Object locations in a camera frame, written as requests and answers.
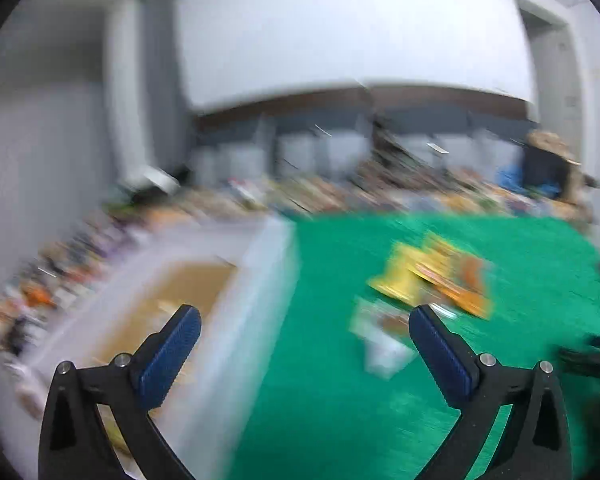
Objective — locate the white cloth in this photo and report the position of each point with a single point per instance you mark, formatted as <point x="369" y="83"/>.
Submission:
<point x="155" y="180"/>

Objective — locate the white box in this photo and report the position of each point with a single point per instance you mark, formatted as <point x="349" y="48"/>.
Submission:
<point x="260" y="310"/>

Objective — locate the grey curtain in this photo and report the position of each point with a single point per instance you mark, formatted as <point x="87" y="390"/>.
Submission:
<point x="162" y="85"/>

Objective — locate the plain yellow snack packet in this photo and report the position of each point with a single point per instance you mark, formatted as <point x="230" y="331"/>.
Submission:
<point x="400" y="280"/>

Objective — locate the white sheer curtain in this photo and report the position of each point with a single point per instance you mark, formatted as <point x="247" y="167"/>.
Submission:
<point x="40" y="170"/>

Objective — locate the blue cloth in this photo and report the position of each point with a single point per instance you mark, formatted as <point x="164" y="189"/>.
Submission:
<point x="512" y="180"/>

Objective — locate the black bag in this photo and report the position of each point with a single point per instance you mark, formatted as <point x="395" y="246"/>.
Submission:
<point x="545" y="172"/>

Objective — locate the green floral blanket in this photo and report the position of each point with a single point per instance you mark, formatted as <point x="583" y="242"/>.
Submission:
<point x="330" y="410"/>

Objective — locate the dark floral garment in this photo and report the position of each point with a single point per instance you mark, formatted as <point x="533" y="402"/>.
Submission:
<point x="400" y="160"/>

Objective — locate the white door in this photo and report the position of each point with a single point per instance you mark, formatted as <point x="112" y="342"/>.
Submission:
<point x="545" y="85"/>

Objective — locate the orange sausage packet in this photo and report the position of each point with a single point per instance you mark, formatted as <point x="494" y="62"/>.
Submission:
<point x="467" y="290"/>

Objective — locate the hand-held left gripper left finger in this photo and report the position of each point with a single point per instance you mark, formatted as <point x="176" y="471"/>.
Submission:
<point x="172" y="355"/>

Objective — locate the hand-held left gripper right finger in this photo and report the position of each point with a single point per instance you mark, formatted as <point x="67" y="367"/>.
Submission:
<point x="442" y="360"/>

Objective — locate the white green snack packet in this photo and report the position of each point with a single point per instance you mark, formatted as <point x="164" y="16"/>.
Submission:
<point x="385" y="345"/>

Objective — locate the yellow black printed snack packet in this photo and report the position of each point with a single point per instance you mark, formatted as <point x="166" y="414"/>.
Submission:
<point x="435" y="255"/>

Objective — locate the pile of clothes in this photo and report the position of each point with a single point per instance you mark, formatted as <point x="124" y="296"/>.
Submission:
<point x="550" y="141"/>

